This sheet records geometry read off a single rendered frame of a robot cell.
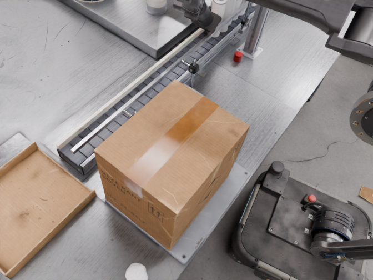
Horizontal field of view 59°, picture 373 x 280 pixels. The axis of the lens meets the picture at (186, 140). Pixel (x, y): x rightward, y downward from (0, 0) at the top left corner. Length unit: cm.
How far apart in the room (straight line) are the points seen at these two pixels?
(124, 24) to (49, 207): 80
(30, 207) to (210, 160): 56
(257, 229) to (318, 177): 72
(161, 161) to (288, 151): 160
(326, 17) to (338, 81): 226
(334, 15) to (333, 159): 180
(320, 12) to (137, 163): 46
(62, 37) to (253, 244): 124
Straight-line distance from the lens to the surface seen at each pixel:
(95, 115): 109
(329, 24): 64
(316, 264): 175
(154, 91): 120
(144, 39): 140
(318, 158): 233
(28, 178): 111
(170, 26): 147
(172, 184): 72
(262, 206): 174
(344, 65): 306
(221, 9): 136
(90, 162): 105
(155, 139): 78
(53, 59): 142
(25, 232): 104
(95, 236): 99
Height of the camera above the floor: 177
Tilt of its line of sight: 56 degrees down
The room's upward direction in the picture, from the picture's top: 10 degrees clockwise
